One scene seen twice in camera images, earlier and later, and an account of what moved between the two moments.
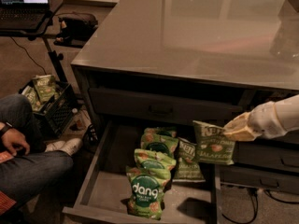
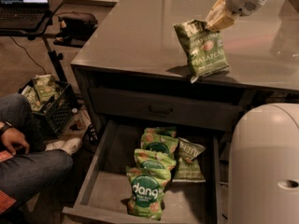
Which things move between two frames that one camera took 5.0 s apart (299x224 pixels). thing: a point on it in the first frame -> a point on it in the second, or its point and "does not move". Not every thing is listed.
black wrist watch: (7, 127) does not move
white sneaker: (70, 147) does not move
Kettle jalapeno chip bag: (213, 146) -> (203, 49)
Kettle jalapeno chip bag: (188, 168) does not move
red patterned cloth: (7, 203) does not move
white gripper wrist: (265, 119) -> (242, 0)
